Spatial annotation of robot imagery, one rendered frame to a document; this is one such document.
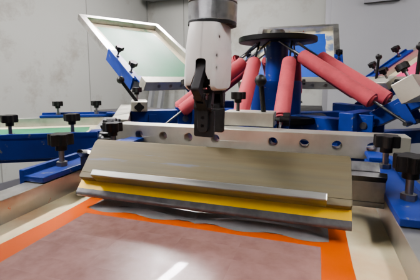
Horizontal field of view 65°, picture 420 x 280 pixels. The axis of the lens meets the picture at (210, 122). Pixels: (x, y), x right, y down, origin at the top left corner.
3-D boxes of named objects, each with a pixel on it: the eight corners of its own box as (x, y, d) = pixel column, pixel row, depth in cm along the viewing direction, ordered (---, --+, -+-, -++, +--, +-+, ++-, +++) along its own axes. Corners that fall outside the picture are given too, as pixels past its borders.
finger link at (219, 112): (211, 90, 58) (210, 129, 59) (205, 91, 55) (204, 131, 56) (229, 91, 57) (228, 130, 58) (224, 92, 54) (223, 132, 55)
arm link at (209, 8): (200, 12, 56) (200, 29, 57) (180, -1, 48) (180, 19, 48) (244, 10, 54) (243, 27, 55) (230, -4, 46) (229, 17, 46)
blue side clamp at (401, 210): (445, 276, 37) (452, 216, 36) (395, 268, 38) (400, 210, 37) (389, 190, 65) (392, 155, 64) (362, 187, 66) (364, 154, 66)
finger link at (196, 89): (205, 49, 50) (209, 82, 53) (187, 69, 44) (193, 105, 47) (212, 49, 50) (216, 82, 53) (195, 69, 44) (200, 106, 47)
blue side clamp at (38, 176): (45, 214, 54) (42, 172, 53) (21, 210, 55) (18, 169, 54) (139, 167, 82) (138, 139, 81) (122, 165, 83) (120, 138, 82)
